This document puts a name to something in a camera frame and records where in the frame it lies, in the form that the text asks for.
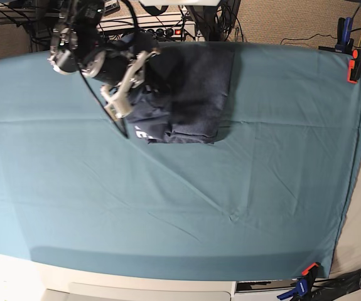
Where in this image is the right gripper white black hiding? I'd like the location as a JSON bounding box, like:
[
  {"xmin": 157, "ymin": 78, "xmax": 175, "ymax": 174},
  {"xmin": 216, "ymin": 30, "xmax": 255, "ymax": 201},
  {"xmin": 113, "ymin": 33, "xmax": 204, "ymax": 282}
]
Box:
[{"xmin": 92, "ymin": 48, "xmax": 160, "ymax": 105}]

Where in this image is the black cable to camera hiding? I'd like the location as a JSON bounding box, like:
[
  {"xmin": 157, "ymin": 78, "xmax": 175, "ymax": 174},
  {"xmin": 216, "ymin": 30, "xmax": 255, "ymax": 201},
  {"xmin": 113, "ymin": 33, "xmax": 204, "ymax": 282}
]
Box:
[{"xmin": 73, "ymin": 46, "xmax": 130, "ymax": 139}]

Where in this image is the teal table cloth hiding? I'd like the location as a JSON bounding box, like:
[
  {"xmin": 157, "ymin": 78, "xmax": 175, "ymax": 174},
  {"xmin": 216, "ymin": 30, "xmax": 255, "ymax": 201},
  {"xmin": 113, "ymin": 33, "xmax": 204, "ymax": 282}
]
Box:
[{"xmin": 0, "ymin": 43, "xmax": 361, "ymax": 281}]

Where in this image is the orange black clamp top right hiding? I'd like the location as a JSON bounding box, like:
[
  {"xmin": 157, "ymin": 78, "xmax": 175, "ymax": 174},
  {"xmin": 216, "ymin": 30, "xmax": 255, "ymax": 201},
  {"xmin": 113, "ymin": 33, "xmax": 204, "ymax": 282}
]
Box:
[{"xmin": 347, "ymin": 49, "xmax": 361, "ymax": 83}]

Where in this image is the black cable bundle bottom right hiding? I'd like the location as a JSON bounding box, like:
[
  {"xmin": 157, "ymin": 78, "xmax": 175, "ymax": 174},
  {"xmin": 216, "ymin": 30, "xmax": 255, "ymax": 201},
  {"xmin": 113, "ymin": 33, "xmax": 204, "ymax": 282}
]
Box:
[{"xmin": 311, "ymin": 265, "xmax": 361, "ymax": 301}]

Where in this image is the blue-grey heathered T-shirt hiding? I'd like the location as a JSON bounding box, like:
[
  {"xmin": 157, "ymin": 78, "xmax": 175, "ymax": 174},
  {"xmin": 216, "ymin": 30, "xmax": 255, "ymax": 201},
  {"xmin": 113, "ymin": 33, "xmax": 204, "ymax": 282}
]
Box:
[{"xmin": 126, "ymin": 42, "xmax": 235, "ymax": 144}]

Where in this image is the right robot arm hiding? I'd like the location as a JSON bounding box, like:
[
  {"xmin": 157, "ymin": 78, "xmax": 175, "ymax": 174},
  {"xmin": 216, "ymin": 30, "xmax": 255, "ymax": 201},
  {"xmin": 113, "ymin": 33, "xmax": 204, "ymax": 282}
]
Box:
[{"xmin": 48, "ymin": 1, "xmax": 167, "ymax": 107}]

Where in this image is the blue clamp top right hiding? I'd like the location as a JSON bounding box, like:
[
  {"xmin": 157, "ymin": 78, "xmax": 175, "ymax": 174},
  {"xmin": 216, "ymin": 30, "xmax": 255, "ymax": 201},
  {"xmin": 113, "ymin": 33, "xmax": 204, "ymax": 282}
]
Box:
[{"xmin": 335, "ymin": 17, "xmax": 354, "ymax": 55}]

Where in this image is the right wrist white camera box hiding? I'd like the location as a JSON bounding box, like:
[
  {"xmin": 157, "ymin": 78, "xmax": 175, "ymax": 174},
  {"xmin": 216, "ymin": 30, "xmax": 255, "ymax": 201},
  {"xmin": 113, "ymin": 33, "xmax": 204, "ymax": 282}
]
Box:
[{"xmin": 104, "ymin": 95, "xmax": 133, "ymax": 120}]

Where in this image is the orange blue clamp bottom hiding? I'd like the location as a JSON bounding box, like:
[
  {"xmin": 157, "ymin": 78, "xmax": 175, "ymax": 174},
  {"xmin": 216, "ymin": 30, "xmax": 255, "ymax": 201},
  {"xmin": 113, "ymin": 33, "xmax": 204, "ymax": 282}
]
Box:
[{"xmin": 277, "ymin": 262, "xmax": 321, "ymax": 300}]

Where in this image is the white power strip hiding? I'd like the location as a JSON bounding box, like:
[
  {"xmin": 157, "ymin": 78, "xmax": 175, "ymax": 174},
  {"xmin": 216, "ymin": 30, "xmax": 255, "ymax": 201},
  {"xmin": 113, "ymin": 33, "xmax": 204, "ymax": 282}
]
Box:
[{"xmin": 97, "ymin": 11, "xmax": 203, "ymax": 41}]

